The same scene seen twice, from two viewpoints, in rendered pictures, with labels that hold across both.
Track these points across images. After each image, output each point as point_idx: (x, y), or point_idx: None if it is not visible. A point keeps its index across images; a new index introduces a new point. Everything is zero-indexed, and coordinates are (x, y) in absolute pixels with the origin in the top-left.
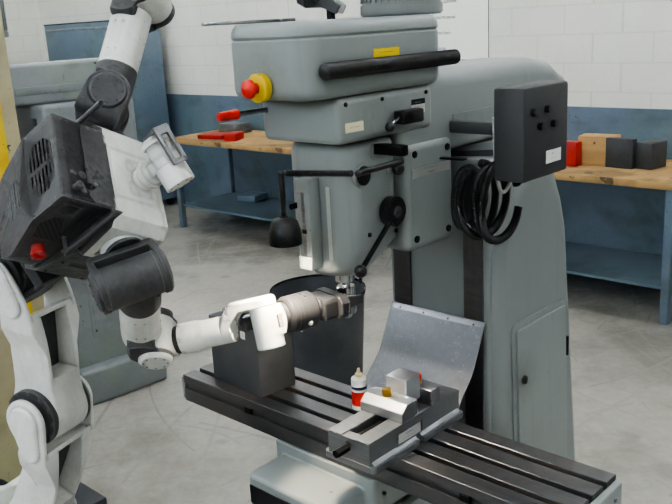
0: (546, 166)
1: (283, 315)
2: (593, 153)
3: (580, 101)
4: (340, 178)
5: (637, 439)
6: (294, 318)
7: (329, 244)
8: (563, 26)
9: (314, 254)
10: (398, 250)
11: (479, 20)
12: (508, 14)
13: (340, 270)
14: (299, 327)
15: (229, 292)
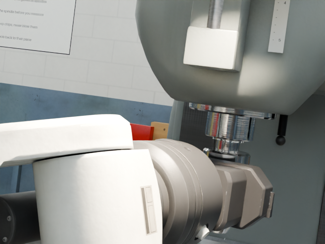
0: None
1: (155, 194)
2: (162, 138)
3: (144, 98)
4: None
5: None
6: (181, 208)
7: (277, 6)
8: (137, 36)
9: (241, 23)
10: (191, 136)
11: (65, 21)
12: (91, 19)
13: (285, 88)
14: (182, 242)
15: None
